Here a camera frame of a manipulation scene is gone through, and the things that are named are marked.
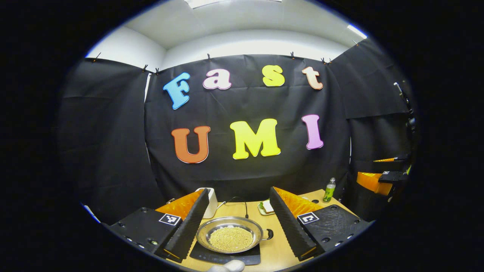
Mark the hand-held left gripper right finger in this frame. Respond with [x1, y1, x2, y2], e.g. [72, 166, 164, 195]
[269, 186, 373, 262]

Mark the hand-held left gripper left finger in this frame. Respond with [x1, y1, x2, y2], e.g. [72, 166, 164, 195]
[107, 188, 210, 263]

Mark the stainless steel pot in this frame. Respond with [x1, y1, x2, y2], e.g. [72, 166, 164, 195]
[195, 216, 273, 254]

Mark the pile of soybeans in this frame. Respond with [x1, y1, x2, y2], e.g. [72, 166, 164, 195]
[208, 226, 254, 252]

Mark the black induction cooktop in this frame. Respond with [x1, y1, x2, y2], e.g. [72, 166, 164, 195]
[189, 242, 261, 266]

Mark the white toaster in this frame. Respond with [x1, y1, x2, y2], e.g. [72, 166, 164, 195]
[196, 187, 218, 219]

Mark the white sandwich plate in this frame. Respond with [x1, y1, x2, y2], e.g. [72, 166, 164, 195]
[258, 199, 276, 216]

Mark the green tea bottle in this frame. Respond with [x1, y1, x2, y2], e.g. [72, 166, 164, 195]
[323, 178, 336, 203]

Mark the ceiling light panel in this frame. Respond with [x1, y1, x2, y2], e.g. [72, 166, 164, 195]
[185, 0, 282, 9]
[347, 25, 368, 39]

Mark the black power cable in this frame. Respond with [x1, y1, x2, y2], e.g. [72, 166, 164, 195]
[227, 196, 249, 219]

